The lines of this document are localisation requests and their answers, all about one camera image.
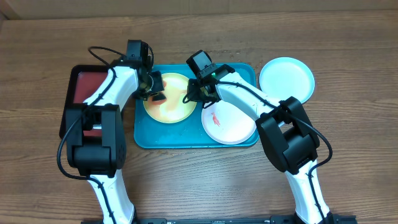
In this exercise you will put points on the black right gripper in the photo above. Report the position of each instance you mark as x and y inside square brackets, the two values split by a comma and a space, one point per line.
[192, 87]

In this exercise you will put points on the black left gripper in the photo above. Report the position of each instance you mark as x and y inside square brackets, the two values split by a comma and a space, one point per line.
[156, 87]

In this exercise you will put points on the yellow plate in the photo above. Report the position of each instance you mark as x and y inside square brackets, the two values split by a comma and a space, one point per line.
[172, 109]

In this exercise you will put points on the pink plate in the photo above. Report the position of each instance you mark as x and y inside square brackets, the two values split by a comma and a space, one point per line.
[226, 124]

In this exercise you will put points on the light blue plate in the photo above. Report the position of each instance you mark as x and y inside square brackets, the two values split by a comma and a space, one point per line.
[284, 77]

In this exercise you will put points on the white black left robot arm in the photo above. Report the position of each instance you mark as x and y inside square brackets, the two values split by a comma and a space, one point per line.
[93, 145]

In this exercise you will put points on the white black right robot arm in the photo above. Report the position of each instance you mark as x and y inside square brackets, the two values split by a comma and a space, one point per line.
[288, 138]

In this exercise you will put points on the teal plastic tray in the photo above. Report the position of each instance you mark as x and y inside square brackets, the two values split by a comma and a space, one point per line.
[189, 133]

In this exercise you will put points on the dark red tray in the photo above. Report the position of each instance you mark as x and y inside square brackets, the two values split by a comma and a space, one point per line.
[84, 81]

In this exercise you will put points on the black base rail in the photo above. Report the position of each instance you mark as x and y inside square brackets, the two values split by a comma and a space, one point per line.
[275, 219]

